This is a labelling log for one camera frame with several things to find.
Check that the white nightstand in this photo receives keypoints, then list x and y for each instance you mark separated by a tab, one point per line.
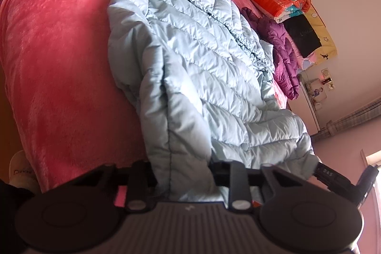
311	111

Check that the pink pillow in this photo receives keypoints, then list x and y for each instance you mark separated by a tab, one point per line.
306	62

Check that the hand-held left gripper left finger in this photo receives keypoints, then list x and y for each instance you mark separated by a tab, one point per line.
138	182

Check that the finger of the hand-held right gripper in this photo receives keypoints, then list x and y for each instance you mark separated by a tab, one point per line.
333	178

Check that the window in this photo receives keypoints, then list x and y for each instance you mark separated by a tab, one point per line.
373	158

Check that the purple down jacket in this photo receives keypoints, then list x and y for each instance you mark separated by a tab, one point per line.
282	54

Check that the yellow headboard cover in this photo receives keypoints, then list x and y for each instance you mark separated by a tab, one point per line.
326	45

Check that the black folded garment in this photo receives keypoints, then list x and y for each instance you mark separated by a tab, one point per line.
302	35

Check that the pink heart-print bed blanket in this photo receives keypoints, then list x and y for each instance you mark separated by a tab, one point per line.
59	63

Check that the plaid curtain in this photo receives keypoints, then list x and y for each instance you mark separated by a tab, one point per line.
351	120

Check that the light blue down jacket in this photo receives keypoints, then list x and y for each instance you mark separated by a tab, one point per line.
208	63

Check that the white slipper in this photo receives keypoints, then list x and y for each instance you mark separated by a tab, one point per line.
22	172

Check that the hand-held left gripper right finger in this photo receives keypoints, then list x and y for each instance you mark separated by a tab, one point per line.
238	182

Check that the wall socket panel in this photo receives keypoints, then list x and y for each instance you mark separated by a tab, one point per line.
326	79

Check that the photo frame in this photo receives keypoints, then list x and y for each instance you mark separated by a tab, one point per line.
317	92

